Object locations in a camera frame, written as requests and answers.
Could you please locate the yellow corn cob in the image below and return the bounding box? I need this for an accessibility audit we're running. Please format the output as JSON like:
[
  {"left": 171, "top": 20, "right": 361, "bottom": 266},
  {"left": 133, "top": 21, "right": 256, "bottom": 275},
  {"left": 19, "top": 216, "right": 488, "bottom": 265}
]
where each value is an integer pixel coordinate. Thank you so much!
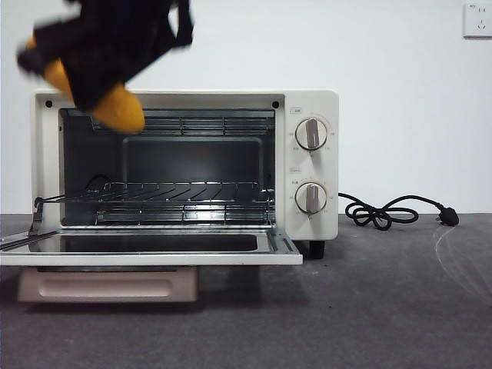
[{"left": 25, "top": 32, "right": 147, "bottom": 135}]

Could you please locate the glass oven door with handle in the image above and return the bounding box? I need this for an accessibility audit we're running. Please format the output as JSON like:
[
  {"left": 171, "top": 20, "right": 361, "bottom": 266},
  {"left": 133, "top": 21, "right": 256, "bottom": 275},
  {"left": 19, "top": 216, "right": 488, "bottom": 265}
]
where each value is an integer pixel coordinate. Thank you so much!
[{"left": 0, "top": 229, "right": 304, "bottom": 304}]

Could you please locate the cream white toaster oven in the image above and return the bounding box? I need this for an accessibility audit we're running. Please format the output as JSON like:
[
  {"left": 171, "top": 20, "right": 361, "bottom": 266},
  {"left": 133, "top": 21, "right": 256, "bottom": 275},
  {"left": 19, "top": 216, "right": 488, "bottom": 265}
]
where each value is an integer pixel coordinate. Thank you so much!
[{"left": 31, "top": 90, "right": 340, "bottom": 260}]

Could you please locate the cream temperature knob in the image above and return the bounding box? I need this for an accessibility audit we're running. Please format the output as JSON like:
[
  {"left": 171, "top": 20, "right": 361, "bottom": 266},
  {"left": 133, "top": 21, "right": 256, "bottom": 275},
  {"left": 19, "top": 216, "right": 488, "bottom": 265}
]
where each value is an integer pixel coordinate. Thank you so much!
[{"left": 294, "top": 118, "right": 330, "bottom": 152}]

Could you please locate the cream timer knob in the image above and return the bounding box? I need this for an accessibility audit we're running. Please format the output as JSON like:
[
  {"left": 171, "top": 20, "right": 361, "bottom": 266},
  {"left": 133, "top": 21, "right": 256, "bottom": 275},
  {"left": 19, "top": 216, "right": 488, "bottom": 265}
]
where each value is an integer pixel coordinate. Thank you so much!
[{"left": 294, "top": 181, "right": 329, "bottom": 215}]

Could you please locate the metal wire oven rack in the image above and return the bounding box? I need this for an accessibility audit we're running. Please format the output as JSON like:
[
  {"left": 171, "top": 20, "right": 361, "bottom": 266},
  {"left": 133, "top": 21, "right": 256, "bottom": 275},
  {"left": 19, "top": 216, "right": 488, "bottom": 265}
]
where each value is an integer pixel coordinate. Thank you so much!
[{"left": 36, "top": 180, "right": 278, "bottom": 205}]

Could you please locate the black power cable with plug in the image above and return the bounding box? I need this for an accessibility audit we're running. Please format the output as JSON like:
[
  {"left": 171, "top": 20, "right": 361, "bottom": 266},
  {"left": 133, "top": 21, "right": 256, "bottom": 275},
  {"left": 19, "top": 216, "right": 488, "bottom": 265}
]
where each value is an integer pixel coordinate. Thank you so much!
[{"left": 337, "top": 191, "right": 460, "bottom": 232}]

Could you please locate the white wall socket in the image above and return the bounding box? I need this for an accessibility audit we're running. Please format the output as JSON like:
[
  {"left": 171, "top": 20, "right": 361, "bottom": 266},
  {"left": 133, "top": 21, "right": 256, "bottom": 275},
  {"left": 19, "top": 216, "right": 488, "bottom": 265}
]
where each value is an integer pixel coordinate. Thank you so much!
[{"left": 462, "top": 3, "right": 492, "bottom": 39}]

